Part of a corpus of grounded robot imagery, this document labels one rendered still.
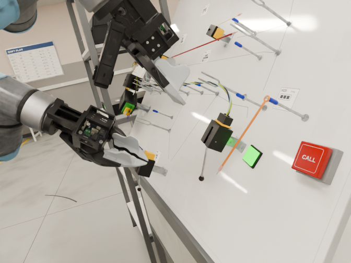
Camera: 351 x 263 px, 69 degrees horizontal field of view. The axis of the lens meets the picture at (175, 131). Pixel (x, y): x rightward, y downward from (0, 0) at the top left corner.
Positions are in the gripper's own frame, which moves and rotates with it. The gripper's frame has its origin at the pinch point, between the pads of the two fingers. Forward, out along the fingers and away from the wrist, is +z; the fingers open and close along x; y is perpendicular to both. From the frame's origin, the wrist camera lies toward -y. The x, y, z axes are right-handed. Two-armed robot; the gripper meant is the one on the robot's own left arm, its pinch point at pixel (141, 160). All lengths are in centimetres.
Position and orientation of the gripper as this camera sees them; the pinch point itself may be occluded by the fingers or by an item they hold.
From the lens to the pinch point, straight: 56.5
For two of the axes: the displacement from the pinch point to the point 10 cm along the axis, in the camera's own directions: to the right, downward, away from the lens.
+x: 3.2, -8.0, 5.1
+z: 9.0, 4.3, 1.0
